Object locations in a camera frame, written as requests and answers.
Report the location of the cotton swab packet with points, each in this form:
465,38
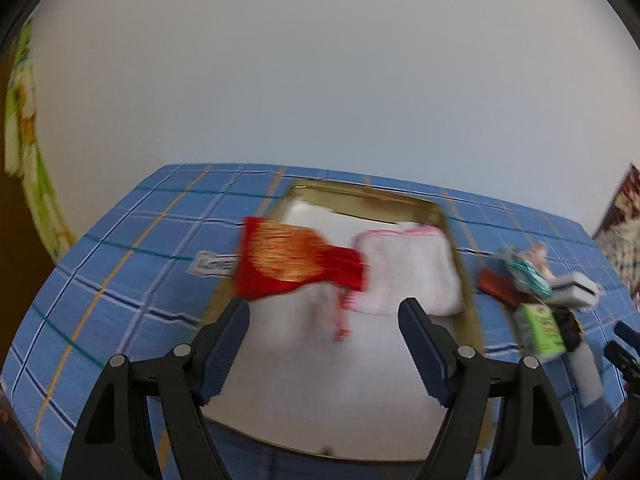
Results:
522,270

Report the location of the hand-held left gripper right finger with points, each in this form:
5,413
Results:
425,352

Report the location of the white rectangular pad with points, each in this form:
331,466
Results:
587,375

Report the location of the white and black box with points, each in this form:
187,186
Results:
577,290

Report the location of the blue plaid bedsheet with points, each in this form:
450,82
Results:
125,270

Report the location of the red patterned cloth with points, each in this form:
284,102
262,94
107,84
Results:
625,230

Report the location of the green carton box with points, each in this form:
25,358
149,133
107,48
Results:
540,332

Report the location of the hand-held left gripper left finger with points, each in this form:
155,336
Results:
225,355

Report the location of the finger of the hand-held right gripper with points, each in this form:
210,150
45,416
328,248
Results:
629,335
625,365

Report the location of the gold tin box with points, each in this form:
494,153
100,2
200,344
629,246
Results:
468,310

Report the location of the small black item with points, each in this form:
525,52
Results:
567,327

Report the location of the dark red flat item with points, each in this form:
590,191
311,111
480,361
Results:
497,287

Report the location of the green floral cloth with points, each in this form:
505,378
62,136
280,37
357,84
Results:
30,160

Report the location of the white pink-trimmed cloth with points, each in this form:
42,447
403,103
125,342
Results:
415,270

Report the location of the red and gold cloth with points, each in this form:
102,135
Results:
280,260

